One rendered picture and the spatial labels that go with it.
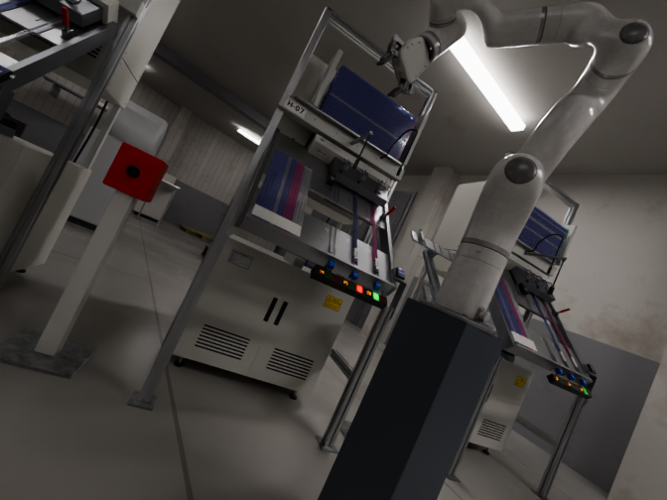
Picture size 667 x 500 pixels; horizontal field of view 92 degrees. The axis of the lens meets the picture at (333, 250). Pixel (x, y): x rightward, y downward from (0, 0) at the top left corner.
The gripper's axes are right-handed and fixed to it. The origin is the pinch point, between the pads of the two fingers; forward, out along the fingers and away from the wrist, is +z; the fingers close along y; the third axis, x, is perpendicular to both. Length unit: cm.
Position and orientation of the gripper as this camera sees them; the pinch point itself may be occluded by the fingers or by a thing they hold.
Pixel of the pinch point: (387, 78)
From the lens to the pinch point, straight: 106.5
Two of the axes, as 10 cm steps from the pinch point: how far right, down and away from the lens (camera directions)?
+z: -7.2, 6.5, -2.3
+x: 5.5, 3.3, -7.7
